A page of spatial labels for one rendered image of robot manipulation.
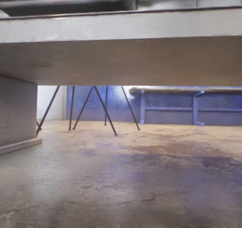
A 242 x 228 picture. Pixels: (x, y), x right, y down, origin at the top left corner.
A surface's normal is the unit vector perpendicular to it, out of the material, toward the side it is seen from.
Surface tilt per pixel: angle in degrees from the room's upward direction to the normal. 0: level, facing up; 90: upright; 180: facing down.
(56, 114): 90
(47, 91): 90
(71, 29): 90
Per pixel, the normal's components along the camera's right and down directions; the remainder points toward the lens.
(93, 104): -0.14, -0.03
